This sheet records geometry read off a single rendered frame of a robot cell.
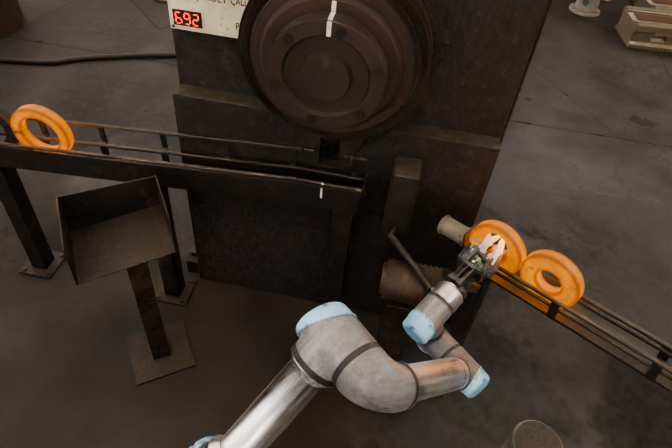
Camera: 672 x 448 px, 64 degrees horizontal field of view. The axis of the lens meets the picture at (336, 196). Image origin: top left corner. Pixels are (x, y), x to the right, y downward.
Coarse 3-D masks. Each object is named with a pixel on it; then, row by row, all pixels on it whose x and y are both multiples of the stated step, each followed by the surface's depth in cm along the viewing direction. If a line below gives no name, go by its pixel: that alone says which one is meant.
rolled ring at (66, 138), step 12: (24, 108) 162; (36, 108) 162; (12, 120) 166; (24, 120) 167; (48, 120) 163; (60, 120) 165; (24, 132) 170; (60, 132) 165; (72, 132) 169; (24, 144) 172; (36, 144) 172; (48, 144) 174; (60, 144) 169; (72, 144) 171
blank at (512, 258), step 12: (480, 228) 144; (492, 228) 141; (504, 228) 140; (480, 240) 146; (504, 240) 140; (516, 240) 139; (504, 252) 144; (516, 252) 139; (504, 264) 144; (516, 264) 141
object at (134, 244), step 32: (96, 192) 149; (128, 192) 154; (160, 192) 149; (64, 224) 145; (96, 224) 156; (128, 224) 156; (160, 224) 156; (96, 256) 147; (128, 256) 147; (160, 256) 147; (160, 320) 176; (160, 352) 188
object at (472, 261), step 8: (464, 248) 135; (472, 248) 135; (464, 256) 134; (472, 256) 134; (480, 256) 135; (464, 264) 135; (472, 264) 134; (480, 264) 134; (488, 264) 137; (456, 272) 134; (464, 272) 134; (472, 272) 132; (480, 272) 131; (448, 280) 133; (456, 280) 131; (464, 280) 131; (472, 280) 137; (480, 280) 136; (464, 296) 133
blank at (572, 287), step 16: (528, 256) 137; (544, 256) 133; (560, 256) 132; (528, 272) 139; (560, 272) 132; (576, 272) 130; (528, 288) 142; (544, 288) 139; (560, 288) 137; (576, 288) 130
